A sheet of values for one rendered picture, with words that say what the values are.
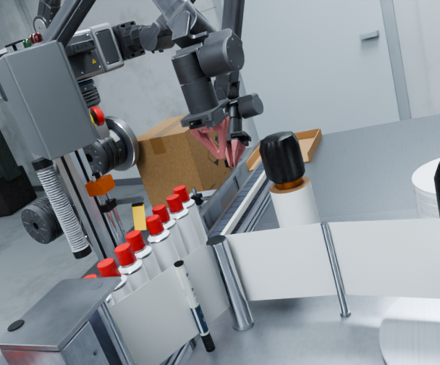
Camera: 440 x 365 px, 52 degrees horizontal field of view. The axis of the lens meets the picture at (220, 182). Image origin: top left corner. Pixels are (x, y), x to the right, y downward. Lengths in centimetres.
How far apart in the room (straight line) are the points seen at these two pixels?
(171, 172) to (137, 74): 312
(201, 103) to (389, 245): 40
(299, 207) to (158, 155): 78
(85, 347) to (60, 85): 46
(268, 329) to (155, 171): 91
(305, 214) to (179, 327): 34
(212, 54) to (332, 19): 280
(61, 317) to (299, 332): 43
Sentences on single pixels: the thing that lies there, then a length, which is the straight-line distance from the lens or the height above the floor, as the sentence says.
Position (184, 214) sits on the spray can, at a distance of 106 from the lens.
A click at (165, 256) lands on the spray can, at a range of 99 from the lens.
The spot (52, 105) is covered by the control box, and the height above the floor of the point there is 137.
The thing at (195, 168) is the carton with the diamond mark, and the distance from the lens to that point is 157.
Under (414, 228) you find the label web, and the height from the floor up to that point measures 105.
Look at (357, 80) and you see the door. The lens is 358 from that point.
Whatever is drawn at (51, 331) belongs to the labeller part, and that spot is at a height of 114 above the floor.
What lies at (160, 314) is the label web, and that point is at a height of 100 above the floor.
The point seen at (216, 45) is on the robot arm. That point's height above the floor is 139.
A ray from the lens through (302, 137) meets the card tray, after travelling 208.
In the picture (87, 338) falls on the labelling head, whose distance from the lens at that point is 61.
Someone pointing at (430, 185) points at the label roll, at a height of 102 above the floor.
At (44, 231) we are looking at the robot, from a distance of 197.
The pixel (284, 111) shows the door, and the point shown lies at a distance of 386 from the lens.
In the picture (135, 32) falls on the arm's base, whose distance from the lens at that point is 164.
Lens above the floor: 142
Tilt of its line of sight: 19 degrees down
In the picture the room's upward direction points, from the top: 18 degrees counter-clockwise
